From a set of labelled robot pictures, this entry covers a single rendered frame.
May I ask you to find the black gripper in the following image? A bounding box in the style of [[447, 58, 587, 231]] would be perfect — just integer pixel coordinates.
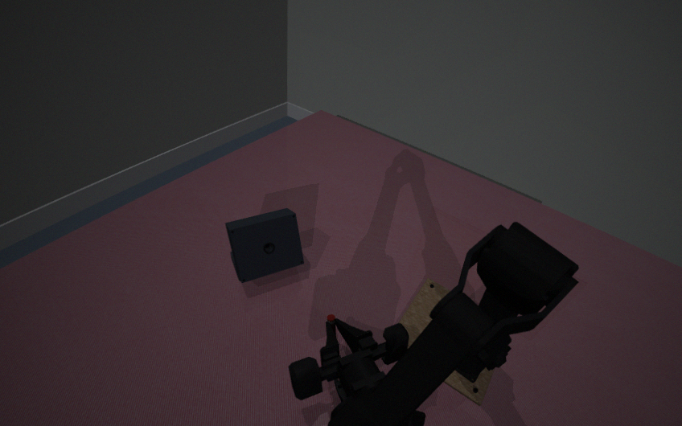
[[288, 318, 409, 400]]

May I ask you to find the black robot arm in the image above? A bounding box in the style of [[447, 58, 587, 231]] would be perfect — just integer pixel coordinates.
[[328, 222, 579, 426]]

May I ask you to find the dark red peg with white band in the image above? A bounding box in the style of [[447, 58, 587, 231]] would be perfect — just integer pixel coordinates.
[[327, 314, 336, 336]]

